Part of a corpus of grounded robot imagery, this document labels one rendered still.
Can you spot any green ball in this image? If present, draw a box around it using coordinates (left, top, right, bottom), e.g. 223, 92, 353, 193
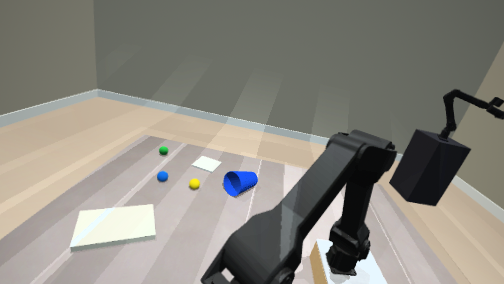
159, 146, 169, 155

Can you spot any blue ball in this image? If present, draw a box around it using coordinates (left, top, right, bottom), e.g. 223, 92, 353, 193
157, 172, 168, 182

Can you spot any blue cup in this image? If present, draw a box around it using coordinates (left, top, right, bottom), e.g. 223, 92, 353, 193
223, 171, 258, 196

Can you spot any yellow ball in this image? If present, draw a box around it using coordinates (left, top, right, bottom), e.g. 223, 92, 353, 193
189, 179, 200, 190

